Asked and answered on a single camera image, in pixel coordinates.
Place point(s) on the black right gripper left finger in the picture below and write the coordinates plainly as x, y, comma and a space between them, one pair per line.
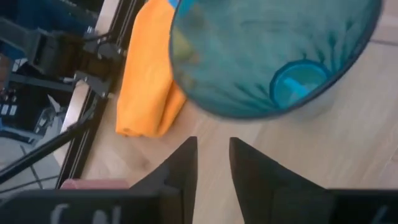
183, 174

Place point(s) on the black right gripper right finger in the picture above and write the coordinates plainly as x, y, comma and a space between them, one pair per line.
258, 174

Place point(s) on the pink ribbed cup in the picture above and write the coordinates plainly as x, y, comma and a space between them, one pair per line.
93, 184

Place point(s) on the teal translucent tumbler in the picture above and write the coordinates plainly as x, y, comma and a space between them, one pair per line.
248, 46

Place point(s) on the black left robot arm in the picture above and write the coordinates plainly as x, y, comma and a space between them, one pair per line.
56, 56

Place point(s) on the wooden tray rack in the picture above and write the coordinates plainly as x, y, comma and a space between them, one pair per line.
311, 155

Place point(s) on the orange cloth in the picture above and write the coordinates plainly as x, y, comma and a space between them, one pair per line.
146, 77

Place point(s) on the black table frame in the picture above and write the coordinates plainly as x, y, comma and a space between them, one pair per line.
76, 155

